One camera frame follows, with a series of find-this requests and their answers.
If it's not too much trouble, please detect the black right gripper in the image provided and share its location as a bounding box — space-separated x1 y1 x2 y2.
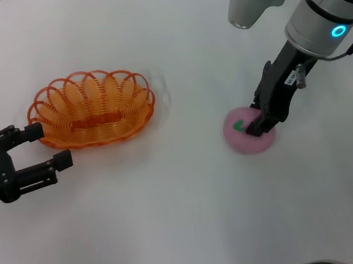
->
233 37 325 139

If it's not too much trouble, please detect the pink peach with green sticker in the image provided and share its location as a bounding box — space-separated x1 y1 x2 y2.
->
220 101 279 158

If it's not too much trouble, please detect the orange plastic wire basket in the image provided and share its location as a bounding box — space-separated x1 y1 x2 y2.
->
21 61 161 157

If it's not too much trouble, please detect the silver right cable plug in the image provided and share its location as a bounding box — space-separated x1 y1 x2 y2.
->
293 64 308 90

